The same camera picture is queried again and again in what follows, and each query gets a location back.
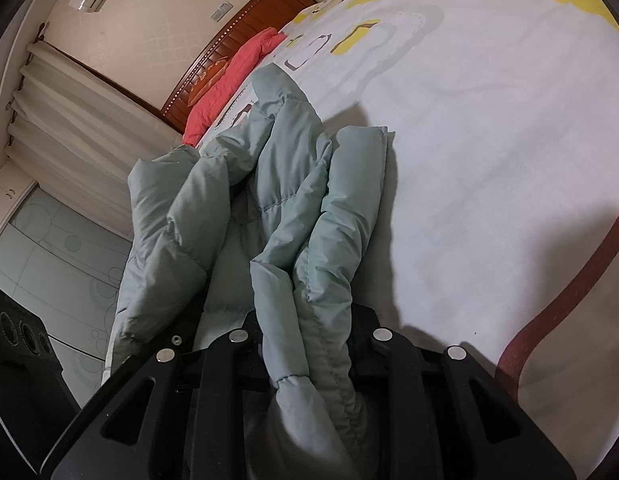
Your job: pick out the sage green quilted down garment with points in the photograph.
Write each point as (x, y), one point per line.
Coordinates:
(270, 217)

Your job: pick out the frosted glass wardrobe doors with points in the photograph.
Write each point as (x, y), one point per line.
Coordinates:
(65, 269)

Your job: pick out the orange patterned cushion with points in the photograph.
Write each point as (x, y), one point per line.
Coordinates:
(207, 79)

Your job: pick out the coral red pillow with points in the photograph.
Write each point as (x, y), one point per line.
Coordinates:
(204, 113)

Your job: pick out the brown wooden headboard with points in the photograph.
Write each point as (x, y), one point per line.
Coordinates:
(252, 18)

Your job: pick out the white patterned bed sheet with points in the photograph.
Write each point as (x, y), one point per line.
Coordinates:
(500, 221)

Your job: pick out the grey wall switch panel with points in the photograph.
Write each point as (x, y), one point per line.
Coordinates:
(222, 10)

